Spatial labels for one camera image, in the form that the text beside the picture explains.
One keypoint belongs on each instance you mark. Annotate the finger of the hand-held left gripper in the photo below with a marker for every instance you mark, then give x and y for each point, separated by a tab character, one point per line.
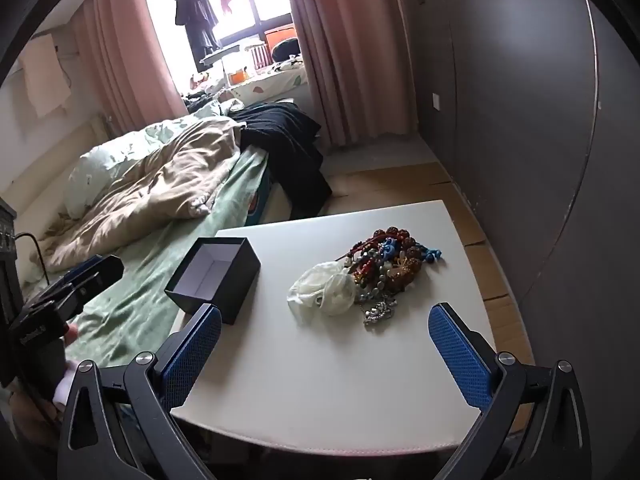
102	272
75	274

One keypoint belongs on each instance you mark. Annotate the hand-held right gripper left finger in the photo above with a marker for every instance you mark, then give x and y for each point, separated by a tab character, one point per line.
195	355

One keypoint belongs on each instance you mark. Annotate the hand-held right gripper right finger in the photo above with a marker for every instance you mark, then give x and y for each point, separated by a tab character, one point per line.
460	360

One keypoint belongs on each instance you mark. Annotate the silver rhinestone pendant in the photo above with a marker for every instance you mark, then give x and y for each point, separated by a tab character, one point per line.
377	311

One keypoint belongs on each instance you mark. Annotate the black jewelry box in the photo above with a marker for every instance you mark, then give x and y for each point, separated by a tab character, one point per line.
240	265

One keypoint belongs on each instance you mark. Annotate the pile of beaded jewelry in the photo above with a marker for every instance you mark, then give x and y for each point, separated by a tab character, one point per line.
395	265

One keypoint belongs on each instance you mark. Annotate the person's left hand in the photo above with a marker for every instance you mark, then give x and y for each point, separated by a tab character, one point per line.
73	334

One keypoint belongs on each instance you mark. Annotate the green bed sheet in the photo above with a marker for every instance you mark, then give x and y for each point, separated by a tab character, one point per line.
150	280

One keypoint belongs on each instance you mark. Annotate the beige duvet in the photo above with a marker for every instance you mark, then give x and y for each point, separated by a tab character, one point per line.
150	195

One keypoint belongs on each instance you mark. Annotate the light green printed quilt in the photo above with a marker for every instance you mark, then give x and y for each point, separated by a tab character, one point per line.
100	170

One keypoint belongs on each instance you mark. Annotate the white organza pouch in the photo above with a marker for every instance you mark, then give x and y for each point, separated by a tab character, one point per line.
325	287

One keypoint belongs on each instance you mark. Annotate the pink curtain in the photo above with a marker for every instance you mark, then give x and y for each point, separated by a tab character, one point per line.
350	50
125	60

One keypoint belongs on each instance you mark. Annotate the black clothing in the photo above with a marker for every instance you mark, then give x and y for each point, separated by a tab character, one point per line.
290	150

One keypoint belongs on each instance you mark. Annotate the orange container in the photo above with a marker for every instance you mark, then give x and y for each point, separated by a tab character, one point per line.
237	76

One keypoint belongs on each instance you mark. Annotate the grey wardrobe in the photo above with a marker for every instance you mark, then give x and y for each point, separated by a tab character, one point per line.
525	110

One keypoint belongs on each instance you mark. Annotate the hanging dark garment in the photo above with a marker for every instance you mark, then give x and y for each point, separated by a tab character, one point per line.
197	15

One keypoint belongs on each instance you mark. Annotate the black cushion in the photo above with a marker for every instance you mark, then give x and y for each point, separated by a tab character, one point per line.
285	49

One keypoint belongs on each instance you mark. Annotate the orange box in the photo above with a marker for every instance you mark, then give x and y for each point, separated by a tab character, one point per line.
277	35

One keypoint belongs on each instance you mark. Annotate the beige cloth on wall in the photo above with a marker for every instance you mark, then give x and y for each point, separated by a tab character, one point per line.
45	75

